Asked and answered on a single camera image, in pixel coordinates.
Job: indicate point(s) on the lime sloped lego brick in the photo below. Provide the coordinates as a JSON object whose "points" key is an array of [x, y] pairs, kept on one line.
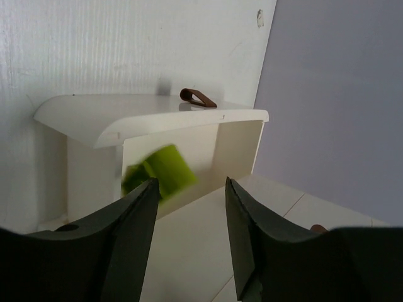
{"points": [[167, 165]]}

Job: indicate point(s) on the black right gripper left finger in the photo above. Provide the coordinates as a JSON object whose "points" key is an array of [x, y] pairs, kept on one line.
{"points": [[101, 257]]}

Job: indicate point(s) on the white bottom cabinet drawer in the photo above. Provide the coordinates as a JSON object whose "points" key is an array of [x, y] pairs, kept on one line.
{"points": [[107, 133]]}

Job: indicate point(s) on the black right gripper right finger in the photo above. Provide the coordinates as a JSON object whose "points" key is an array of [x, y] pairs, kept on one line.
{"points": [[315, 261]]}

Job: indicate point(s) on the brown drawer pull tab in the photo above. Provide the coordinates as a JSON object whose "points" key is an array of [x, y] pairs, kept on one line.
{"points": [[196, 97]]}

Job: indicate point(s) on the small white scrap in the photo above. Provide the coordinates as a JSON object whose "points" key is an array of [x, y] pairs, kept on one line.
{"points": [[260, 18]]}

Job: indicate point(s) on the white drawer cabinet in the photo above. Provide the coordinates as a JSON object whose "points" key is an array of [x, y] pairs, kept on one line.
{"points": [[224, 243]]}

